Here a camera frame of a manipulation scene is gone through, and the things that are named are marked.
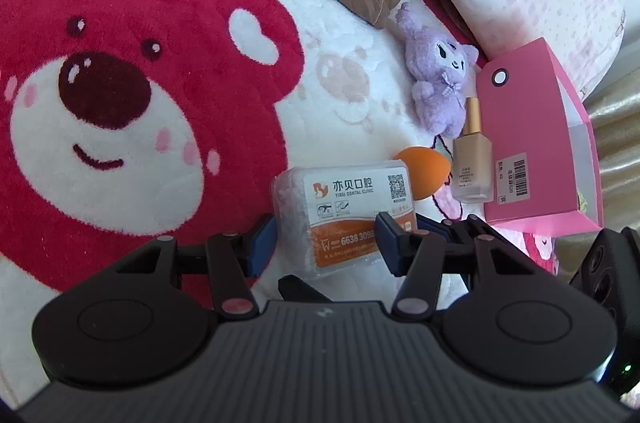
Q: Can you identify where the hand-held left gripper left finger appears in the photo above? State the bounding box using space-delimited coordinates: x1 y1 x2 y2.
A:
102 213 277 321

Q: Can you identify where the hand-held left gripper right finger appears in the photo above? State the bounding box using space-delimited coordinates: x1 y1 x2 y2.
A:
376 212 543 319

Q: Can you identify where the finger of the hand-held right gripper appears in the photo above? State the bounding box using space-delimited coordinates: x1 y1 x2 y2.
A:
414 212 483 235

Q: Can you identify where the clear floss pick box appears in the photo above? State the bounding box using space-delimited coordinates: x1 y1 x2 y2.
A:
270 159 418 280

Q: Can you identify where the beige foundation bottle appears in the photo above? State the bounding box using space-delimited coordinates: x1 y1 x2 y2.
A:
451 97 497 204

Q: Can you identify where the orange makeup sponge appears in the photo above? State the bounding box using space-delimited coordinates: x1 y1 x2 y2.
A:
397 146 453 201

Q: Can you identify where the pink cardboard box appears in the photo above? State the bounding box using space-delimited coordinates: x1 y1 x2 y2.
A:
475 37 605 234

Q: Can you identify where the purple plush toy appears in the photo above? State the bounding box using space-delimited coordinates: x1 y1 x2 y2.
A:
395 2 481 139

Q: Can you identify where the gold curtain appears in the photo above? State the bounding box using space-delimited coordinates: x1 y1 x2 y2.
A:
580 38 640 234

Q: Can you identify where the bear printed blanket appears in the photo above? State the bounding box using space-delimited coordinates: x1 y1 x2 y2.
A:
0 0 561 409

